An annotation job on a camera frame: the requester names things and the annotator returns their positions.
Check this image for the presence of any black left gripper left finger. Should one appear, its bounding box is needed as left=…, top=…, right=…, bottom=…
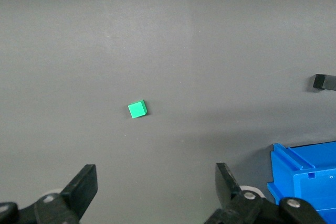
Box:
left=0, top=164, right=99, bottom=224

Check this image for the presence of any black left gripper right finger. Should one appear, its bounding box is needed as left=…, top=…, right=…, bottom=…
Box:
left=203, top=163, right=328, bottom=224

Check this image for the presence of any green cube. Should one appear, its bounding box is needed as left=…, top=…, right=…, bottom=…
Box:
left=128, top=99, right=149, bottom=119

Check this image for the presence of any black cube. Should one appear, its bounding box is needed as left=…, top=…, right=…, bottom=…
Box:
left=312, top=74, right=336, bottom=91

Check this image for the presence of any blue plastic bin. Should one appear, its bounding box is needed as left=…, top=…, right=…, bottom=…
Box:
left=267, top=141, right=336, bottom=224

